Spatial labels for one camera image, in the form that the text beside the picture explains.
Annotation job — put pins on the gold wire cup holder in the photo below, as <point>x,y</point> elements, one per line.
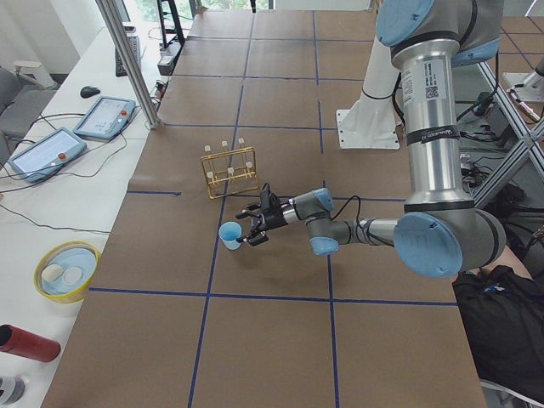
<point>229,171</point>

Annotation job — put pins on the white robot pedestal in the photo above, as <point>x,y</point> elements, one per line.
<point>370,122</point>

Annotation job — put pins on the yellow rimmed blue bowl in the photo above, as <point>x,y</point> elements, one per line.
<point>79,260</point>

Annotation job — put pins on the aluminium frame post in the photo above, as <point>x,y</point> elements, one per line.
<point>113,22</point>

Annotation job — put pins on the white round block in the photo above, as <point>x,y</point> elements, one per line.
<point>52,272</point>

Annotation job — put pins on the light blue cup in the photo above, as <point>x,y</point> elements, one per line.
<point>229,233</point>

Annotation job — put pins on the person in black clothes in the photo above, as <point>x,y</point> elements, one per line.
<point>502,312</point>

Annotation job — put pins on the near teach pendant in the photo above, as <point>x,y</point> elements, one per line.
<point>46,157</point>

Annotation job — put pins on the black computer mouse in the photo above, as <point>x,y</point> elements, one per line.
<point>89,91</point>

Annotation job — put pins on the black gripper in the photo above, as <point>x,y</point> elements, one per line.
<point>272,217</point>

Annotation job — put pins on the far teach pendant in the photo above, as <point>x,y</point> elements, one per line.
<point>106,118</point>

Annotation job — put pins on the red thermos bottle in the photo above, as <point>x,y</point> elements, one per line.
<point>17,341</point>

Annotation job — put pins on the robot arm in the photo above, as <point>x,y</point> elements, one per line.
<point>441,232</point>

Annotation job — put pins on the teach pendant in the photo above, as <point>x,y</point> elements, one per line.
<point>46,157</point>
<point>106,118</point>

